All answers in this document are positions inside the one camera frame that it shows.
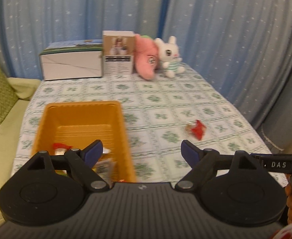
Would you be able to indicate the floral green white tablecloth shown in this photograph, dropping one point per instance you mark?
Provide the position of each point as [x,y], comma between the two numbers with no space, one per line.
[156,113]

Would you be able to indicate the orange plastic tray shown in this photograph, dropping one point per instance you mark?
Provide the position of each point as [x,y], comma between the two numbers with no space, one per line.
[78,124]

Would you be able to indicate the white snack wrapper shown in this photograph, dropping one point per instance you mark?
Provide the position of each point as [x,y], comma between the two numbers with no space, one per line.
[106,151]

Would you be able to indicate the brown clear wrapped candy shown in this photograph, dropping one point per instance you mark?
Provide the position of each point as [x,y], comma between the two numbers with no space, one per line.
[188,128]

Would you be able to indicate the white green flat box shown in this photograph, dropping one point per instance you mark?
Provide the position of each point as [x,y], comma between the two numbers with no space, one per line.
[72,59]

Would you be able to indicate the light green sofa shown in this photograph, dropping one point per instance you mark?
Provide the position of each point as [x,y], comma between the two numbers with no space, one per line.
[10,127]

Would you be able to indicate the red snack packet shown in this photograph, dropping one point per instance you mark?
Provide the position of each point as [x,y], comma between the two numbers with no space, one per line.
[198,130]

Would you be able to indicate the blue star curtain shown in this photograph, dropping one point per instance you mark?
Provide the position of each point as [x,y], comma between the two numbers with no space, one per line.
[242,47]

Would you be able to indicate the clear dark snack pack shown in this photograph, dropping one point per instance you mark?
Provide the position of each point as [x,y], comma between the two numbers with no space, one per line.
[105,169]

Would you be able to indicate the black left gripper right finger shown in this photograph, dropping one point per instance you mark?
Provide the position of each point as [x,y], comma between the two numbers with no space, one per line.
[202,164]

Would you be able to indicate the pink starfish plush toy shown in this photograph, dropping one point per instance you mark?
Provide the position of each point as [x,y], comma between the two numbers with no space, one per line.
[145,57]

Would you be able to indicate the white bunny plush toy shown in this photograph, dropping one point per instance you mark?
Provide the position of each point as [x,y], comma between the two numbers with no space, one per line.
[168,54]

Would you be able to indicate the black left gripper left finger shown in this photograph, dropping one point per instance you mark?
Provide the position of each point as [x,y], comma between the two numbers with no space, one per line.
[81,163]

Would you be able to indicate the brown product carton box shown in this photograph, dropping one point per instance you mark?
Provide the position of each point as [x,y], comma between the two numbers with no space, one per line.
[118,52]

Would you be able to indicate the red cartoon face candy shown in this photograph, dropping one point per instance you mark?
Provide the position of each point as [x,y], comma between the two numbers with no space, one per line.
[60,149]

